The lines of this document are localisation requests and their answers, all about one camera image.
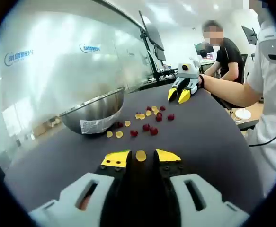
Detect small dark monitor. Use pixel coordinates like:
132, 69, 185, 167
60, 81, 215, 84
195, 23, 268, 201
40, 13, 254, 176
156, 46, 167, 61

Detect black cable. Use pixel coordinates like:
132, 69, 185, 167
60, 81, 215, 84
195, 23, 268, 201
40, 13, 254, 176
248, 122, 276, 148

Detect steel bowl with paper label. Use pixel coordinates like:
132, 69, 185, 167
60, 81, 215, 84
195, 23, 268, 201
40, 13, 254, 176
59, 86, 126, 135

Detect operator in white shirt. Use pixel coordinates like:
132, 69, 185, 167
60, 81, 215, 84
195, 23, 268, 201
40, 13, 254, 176
244, 0, 276, 197

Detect glass partition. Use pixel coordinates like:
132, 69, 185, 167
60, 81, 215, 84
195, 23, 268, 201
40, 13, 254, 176
0, 7, 152, 147

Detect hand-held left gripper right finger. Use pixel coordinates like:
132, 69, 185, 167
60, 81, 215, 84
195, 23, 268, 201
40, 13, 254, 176
153, 148, 251, 227

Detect lit computer screen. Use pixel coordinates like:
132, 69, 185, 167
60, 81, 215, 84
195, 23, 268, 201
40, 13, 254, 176
194, 43, 214, 58

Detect white round floor base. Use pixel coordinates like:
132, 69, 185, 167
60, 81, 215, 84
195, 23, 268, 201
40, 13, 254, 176
234, 108, 252, 120

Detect yellow gummy candy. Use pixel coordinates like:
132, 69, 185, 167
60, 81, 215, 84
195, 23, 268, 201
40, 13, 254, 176
135, 150, 147, 162

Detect red and yellow candies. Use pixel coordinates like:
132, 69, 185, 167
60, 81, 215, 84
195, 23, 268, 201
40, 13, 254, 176
106, 105, 176, 139

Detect tilted dark monitor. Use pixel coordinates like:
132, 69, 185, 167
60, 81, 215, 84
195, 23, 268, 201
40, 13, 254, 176
241, 25, 258, 46

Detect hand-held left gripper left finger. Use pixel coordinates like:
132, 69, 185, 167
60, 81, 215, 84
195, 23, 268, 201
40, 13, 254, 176
28, 149, 133, 227

